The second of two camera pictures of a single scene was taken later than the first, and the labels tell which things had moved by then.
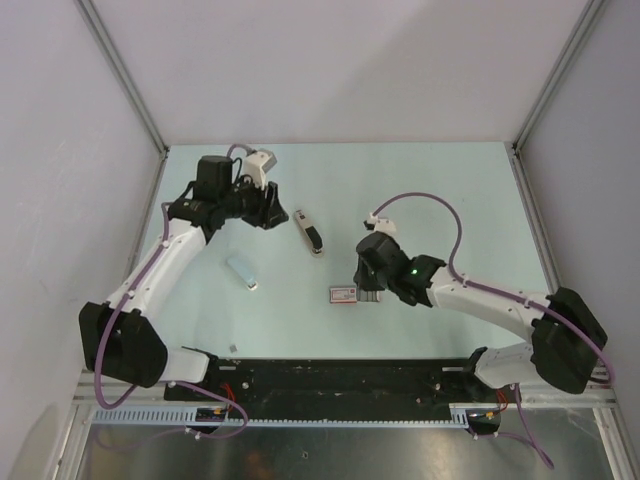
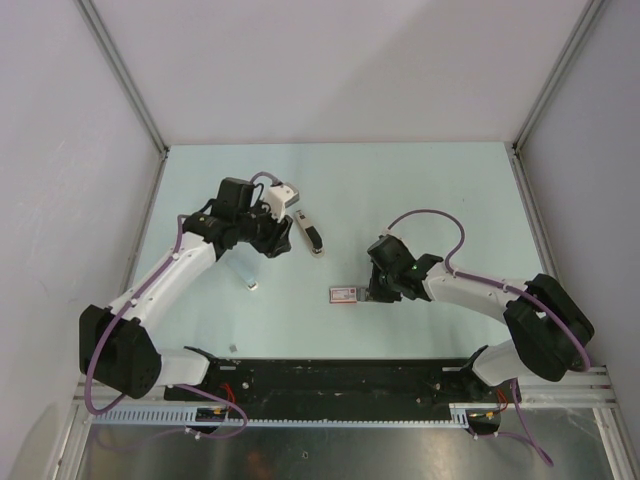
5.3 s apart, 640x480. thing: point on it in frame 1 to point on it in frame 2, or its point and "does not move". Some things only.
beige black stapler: [311, 234] does not move
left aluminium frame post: [95, 21] does not move
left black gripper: [269, 212] to [278, 241]
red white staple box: [345, 294] does not move
